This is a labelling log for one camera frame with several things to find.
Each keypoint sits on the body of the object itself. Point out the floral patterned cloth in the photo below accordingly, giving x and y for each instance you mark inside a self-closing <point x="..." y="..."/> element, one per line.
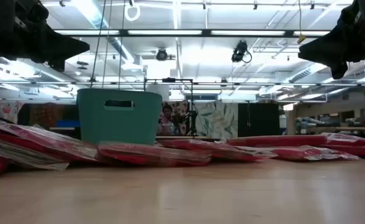
<point x="6" y="110"/>

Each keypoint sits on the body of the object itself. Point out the black overhead camera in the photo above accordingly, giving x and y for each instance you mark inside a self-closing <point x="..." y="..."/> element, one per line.
<point x="239" y="51"/>

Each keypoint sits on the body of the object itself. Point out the blue box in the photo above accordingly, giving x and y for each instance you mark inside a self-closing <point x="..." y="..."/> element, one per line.
<point x="67" y="123"/>

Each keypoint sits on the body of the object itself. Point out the white paper roll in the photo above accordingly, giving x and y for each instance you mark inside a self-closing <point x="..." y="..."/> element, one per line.
<point x="157" y="91"/>

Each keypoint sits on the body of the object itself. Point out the black overhead light beam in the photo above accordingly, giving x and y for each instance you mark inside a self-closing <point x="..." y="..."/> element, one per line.
<point x="204" y="33"/>

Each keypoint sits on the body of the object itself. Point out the black cabinet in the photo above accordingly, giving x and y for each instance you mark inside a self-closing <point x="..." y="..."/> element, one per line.
<point x="258" y="119"/>

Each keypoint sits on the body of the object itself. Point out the black metal stand frame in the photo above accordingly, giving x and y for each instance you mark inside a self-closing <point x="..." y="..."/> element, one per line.
<point x="170" y="80"/>

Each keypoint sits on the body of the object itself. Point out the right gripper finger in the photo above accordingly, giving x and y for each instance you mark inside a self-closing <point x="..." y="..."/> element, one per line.
<point x="339" y="70"/>
<point x="329" y="46"/>

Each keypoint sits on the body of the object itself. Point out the person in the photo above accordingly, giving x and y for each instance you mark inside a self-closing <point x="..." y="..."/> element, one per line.
<point x="167" y="121"/>

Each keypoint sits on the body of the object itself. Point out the teal plastic basket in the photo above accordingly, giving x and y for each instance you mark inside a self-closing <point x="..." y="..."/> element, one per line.
<point x="120" y="124"/>

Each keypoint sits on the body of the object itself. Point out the wooden shelf workbench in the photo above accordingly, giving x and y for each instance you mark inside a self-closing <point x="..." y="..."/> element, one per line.
<point x="325" y="128"/>

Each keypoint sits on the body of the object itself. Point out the black ceiling spotlight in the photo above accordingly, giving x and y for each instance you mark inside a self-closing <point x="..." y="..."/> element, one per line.
<point x="161" y="55"/>

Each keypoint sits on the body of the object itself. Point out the black tripod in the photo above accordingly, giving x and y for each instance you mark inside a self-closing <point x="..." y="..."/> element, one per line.
<point x="191" y="121"/>

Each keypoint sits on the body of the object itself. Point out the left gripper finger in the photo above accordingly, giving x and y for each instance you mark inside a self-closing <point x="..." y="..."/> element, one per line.
<point x="57" y="65"/>
<point x="64" y="48"/>

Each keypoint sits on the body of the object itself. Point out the leaf-pattern partition panel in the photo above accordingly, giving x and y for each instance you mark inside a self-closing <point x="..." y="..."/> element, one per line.
<point x="216" y="119"/>

